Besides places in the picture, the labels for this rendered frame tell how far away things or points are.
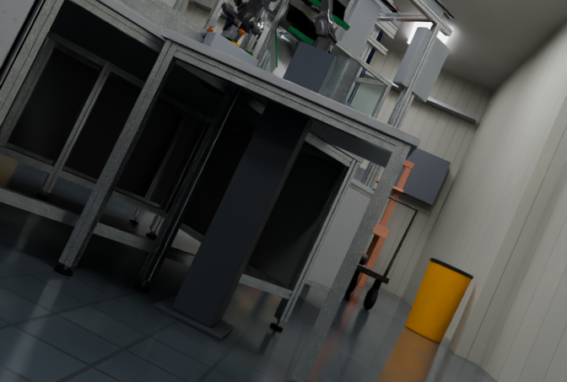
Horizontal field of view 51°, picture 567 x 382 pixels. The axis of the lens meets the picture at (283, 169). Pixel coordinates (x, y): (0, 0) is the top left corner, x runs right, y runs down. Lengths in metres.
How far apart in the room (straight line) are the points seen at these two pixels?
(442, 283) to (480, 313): 0.42
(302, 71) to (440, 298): 3.92
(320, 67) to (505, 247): 3.83
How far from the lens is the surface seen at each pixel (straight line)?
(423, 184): 11.39
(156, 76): 2.01
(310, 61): 2.15
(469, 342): 5.68
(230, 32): 2.47
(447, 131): 11.95
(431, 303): 5.77
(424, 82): 4.15
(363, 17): 3.85
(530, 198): 5.77
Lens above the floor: 0.47
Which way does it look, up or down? 4 degrees up
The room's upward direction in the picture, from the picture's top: 25 degrees clockwise
